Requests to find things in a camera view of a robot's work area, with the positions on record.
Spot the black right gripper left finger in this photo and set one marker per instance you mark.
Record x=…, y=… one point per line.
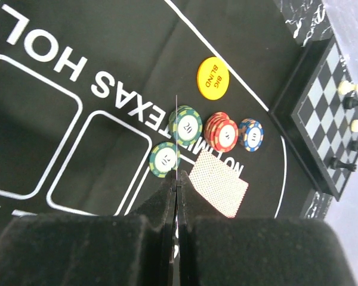
x=60, y=249

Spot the black white chess board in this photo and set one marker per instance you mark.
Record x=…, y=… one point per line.
x=312, y=119

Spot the black texas holdem poker mat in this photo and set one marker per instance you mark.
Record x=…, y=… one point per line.
x=87, y=87

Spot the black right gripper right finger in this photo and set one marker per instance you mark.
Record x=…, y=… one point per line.
x=215, y=250

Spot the white chess piece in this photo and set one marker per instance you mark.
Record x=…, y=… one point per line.
x=346, y=87

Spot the yellow dealer button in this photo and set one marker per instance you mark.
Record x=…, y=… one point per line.
x=213, y=78

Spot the black chess piece on board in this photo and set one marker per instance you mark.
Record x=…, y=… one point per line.
x=336, y=163

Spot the red backed card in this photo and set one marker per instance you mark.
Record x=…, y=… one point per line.
x=176, y=246
x=218, y=184

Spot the green poker chip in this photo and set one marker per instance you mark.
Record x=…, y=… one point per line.
x=164, y=157
x=185, y=125

